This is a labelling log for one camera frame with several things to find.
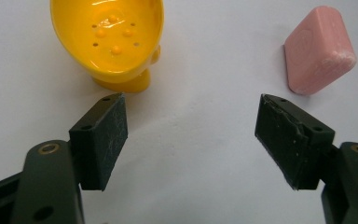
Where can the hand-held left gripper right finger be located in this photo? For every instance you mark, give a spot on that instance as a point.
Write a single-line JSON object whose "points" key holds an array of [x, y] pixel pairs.
{"points": [[287, 140]]}

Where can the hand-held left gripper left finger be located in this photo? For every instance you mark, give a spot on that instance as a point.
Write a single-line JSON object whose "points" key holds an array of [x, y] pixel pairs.
{"points": [[98, 146]]}

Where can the pink soap bar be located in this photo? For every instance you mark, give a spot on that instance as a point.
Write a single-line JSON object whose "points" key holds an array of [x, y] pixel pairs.
{"points": [[318, 49]]}

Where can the yellow soap dish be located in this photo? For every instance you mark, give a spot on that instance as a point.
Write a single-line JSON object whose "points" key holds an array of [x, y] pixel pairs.
{"points": [[112, 40]]}

